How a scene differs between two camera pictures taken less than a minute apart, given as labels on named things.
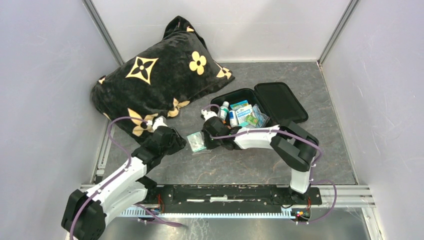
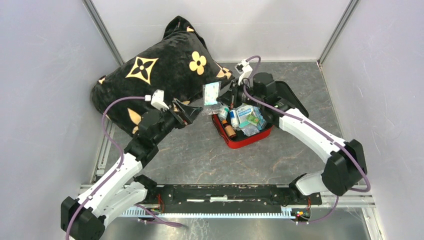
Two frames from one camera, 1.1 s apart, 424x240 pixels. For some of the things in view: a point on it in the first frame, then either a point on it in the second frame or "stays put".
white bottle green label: (224, 110) stays put
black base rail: (225, 198) stays put
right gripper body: (211, 143) -> (237, 96)
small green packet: (252, 120) stays put
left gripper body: (175, 144) -> (181, 120)
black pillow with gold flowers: (160, 78) stays put
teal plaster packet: (196, 141) -> (210, 92)
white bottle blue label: (233, 121) stays put
